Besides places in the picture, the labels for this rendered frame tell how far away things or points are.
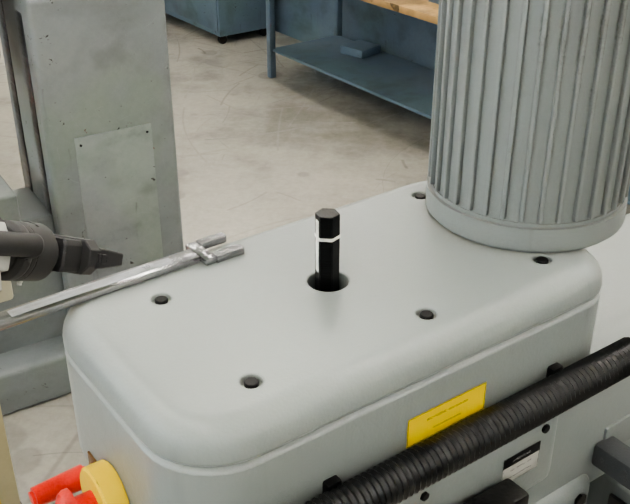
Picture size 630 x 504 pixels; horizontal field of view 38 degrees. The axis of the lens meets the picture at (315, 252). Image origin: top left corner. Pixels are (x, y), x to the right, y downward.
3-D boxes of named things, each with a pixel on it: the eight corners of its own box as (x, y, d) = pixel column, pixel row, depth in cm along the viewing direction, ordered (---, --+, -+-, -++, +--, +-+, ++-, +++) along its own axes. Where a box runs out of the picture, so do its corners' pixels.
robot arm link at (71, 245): (34, 280, 149) (-21, 279, 138) (42, 220, 148) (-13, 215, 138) (97, 291, 143) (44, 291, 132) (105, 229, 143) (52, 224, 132)
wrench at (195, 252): (-11, 342, 74) (-13, 334, 73) (-28, 321, 77) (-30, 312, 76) (244, 254, 87) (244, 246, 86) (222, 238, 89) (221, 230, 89)
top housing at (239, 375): (195, 621, 70) (180, 459, 62) (60, 436, 88) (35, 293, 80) (601, 395, 94) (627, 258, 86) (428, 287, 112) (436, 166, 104)
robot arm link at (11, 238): (-4, 296, 136) (-65, 297, 126) (-9, 224, 137) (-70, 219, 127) (56, 287, 132) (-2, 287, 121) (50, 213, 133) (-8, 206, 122)
